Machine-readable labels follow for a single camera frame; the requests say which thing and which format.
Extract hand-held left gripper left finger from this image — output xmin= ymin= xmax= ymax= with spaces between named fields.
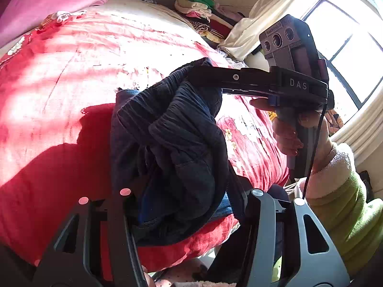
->
xmin=33 ymin=188 xmax=149 ymax=287

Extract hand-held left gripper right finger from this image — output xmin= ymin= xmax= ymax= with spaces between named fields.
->
xmin=209 ymin=188 xmax=351 ymax=287

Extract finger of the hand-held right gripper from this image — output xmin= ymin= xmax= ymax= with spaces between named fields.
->
xmin=221 ymin=88 xmax=281 ymax=100
xmin=188 ymin=64 xmax=273 ymax=92

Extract dark blue garment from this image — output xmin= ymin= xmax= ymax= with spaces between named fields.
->
xmin=110 ymin=57 xmax=249 ymax=247

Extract person's right forearm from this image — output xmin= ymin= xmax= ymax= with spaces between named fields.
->
xmin=299 ymin=141 xmax=383 ymax=279

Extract person's right hand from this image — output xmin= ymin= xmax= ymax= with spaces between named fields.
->
xmin=249 ymin=98 xmax=333 ymax=174

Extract cream curtain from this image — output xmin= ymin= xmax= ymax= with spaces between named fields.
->
xmin=217 ymin=0 xmax=327 ymax=62

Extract window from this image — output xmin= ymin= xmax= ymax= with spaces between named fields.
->
xmin=299 ymin=0 xmax=383 ymax=124

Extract pile of folded clothes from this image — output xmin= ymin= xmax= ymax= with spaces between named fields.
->
xmin=174 ymin=0 xmax=246 ymax=44

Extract floral cushion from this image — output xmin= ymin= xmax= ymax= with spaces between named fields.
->
xmin=325 ymin=109 xmax=345 ymax=136

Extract red floral quilt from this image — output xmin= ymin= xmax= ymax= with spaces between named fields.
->
xmin=0 ymin=8 xmax=290 ymax=273

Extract cream bed sheet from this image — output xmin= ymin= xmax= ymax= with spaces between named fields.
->
xmin=98 ymin=0 xmax=208 ymax=41

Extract pink pillow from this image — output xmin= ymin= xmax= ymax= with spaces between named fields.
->
xmin=0 ymin=0 xmax=113 ymax=49

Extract black cable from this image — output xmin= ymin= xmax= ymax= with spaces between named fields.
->
xmin=302 ymin=89 xmax=330 ymax=201

